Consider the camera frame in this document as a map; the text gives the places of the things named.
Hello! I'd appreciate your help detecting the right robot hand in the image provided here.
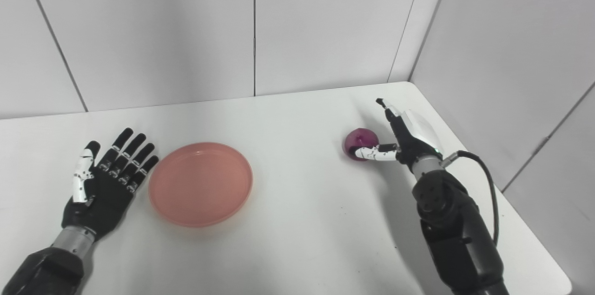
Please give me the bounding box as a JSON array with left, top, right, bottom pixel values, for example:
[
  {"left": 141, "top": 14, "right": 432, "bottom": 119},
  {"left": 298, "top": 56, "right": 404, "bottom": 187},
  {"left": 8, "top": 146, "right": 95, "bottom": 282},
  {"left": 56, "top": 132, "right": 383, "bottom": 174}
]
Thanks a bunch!
[{"left": 355, "top": 98, "right": 443, "bottom": 174}]

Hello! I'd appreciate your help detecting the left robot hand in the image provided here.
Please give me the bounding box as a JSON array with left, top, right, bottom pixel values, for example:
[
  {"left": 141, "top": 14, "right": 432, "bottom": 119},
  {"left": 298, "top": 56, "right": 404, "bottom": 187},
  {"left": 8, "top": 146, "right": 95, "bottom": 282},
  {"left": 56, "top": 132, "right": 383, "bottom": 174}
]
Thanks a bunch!
[{"left": 62, "top": 127, "right": 159, "bottom": 242}]

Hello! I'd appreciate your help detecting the purple red onion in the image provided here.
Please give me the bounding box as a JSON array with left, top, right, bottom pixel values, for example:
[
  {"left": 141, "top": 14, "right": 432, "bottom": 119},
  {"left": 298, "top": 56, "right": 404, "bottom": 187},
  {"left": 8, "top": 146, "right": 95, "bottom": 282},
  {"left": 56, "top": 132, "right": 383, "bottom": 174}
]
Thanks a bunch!
[{"left": 343, "top": 127, "right": 379, "bottom": 161}]

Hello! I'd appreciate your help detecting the pink round plate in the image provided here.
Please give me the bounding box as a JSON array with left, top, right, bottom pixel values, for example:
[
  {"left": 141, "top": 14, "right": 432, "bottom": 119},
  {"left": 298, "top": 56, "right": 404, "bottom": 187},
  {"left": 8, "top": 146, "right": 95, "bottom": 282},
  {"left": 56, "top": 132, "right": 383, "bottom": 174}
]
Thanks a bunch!
[{"left": 148, "top": 142, "right": 254, "bottom": 228}]

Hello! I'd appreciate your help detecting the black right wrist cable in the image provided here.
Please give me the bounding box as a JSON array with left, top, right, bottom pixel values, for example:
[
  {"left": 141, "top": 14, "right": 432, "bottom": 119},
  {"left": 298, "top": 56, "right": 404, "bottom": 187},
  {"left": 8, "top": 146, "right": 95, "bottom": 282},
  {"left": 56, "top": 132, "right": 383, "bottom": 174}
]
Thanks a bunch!
[{"left": 441, "top": 150, "right": 500, "bottom": 245}]

